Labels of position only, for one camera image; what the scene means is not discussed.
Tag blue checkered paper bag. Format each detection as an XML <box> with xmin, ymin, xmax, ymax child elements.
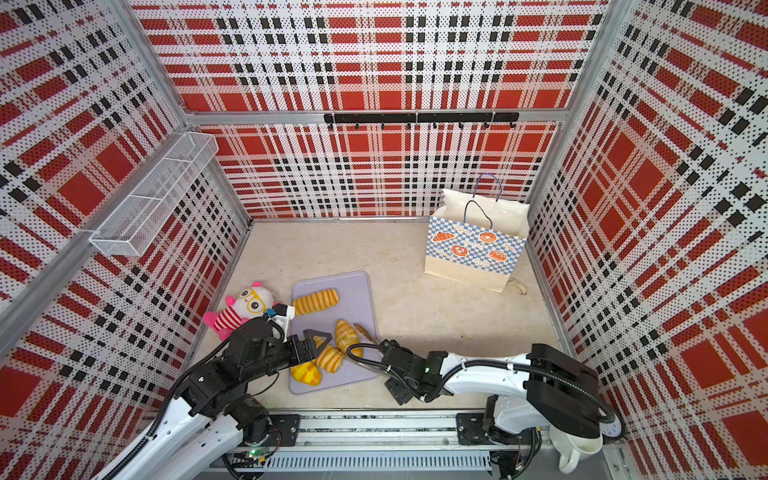
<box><xmin>424</xmin><ymin>174</ymin><xmax>529</xmax><ymax>293</ymax></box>

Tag steel tongs red handle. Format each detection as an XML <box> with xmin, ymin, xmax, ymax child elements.
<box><xmin>354</xmin><ymin>323</ymin><xmax>380</xmax><ymax>345</ymax></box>

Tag yellow orange striped bread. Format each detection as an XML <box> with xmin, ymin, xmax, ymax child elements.
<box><xmin>290</xmin><ymin>361</ymin><xmax>322</xmax><ymax>387</ymax></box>

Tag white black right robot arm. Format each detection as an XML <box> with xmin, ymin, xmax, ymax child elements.
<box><xmin>343</xmin><ymin>340</ymin><xmax>626</xmax><ymax>442</ymax></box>

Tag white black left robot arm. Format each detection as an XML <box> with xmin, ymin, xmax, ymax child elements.
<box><xmin>96</xmin><ymin>319</ymin><xmax>332</xmax><ymax>479</ymax></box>

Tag white ceramic mug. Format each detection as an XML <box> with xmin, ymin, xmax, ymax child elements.
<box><xmin>550</xmin><ymin>426</ymin><xmax>604</xmax><ymax>474</ymax></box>

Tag striped croissant bread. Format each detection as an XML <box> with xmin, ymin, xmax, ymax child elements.
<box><xmin>335</xmin><ymin>319</ymin><xmax>360</xmax><ymax>355</ymax></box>

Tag ridged long bread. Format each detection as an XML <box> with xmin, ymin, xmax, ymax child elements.
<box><xmin>315</xmin><ymin>345</ymin><xmax>344</xmax><ymax>374</ymax></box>
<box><xmin>293</xmin><ymin>288</ymin><xmax>340</xmax><ymax>316</ymax></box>

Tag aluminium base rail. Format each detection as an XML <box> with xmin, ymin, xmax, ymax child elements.
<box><xmin>202</xmin><ymin>410</ymin><xmax>565</xmax><ymax>479</ymax></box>

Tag lavender plastic tray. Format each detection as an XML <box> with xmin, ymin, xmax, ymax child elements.
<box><xmin>289</xmin><ymin>271</ymin><xmax>377</xmax><ymax>395</ymax></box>

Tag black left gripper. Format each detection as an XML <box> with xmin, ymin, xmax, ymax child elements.
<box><xmin>245</xmin><ymin>329</ymin><xmax>333</xmax><ymax>381</ymax></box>

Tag white wire mesh basket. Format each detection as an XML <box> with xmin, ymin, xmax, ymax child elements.
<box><xmin>90</xmin><ymin>132</ymin><xmax>218</xmax><ymax>257</ymax></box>

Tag small black analog clock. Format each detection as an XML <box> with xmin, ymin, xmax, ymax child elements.
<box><xmin>599</xmin><ymin>415</ymin><xmax>626</xmax><ymax>444</ymax></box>

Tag pink striped plush toy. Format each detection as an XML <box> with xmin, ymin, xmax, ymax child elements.
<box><xmin>203</xmin><ymin>282</ymin><xmax>276</xmax><ymax>341</ymax></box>

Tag black wall hook rail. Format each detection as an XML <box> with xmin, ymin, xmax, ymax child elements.
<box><xmin>323</xmin><ymin>112</ymin><xmax>520</xmax><ymax>128</ymax></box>

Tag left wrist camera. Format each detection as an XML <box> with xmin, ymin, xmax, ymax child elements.
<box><xmin>266</xmin><ymin>303</ymin><xmax>296</xmax><ymax>341</ymax></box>

